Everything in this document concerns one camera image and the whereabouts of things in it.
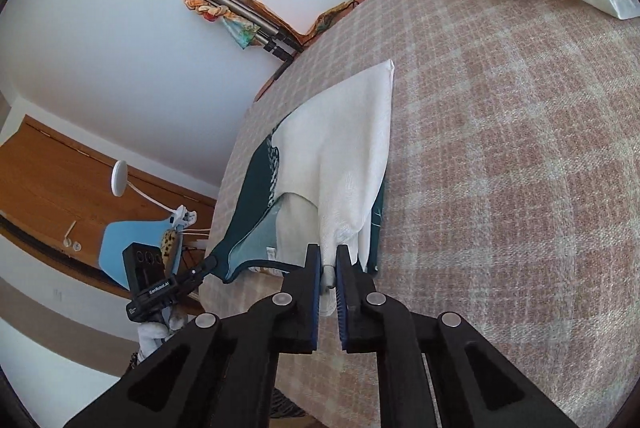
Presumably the silver folded tripod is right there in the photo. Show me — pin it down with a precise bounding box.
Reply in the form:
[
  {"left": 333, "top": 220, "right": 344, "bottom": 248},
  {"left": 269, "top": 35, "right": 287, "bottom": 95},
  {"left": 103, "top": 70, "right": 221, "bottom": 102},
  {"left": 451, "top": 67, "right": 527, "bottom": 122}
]
[{"left": 198, "top": 0, "right": 303, "bottom": 62}]

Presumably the light blue chair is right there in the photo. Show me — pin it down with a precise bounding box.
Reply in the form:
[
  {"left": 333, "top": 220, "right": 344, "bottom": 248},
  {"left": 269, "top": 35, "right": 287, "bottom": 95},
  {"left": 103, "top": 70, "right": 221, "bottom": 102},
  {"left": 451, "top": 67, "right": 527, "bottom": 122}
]
[{"left": 99, "top": 218, "right": 183, "bottom": 292}]

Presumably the plaid beige bed blanket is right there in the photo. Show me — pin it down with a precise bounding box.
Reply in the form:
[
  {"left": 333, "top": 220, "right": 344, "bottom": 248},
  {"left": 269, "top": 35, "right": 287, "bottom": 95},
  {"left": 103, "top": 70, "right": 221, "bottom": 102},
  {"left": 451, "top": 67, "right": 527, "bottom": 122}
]
[{"left": 210, "top": 0, "right": 639, "bottom": 427}]

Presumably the colourful patterned scarf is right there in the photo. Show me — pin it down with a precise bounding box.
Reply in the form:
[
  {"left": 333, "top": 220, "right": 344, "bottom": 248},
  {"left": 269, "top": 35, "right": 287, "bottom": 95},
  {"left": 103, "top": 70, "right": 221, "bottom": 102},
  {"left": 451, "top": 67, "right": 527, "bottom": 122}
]
[{"left": 182, "top": 0, "right": 354, "bottom": 60}]

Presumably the left gloved hand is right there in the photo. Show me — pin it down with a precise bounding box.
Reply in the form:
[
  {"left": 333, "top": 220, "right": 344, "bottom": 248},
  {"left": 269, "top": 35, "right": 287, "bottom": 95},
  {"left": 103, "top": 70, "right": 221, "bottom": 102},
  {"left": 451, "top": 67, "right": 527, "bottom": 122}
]
[{"left": 137, "top": 306, "right": 189, "bottom": 363}]

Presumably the teal and white garment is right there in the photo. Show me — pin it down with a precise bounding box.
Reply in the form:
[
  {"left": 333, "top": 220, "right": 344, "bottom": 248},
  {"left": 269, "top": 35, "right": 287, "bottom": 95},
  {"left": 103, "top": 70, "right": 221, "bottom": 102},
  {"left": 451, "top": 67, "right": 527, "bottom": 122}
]
[{"left": 210, "top": 60, "right": 395, "bottom": 317}]

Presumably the white desk lamp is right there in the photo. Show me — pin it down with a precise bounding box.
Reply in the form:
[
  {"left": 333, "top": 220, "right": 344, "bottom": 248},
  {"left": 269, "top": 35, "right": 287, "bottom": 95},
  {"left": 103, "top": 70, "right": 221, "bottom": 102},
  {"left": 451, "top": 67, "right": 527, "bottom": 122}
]
[{"left": 111, "top": 159, "right": 198, "bottom": 228}]

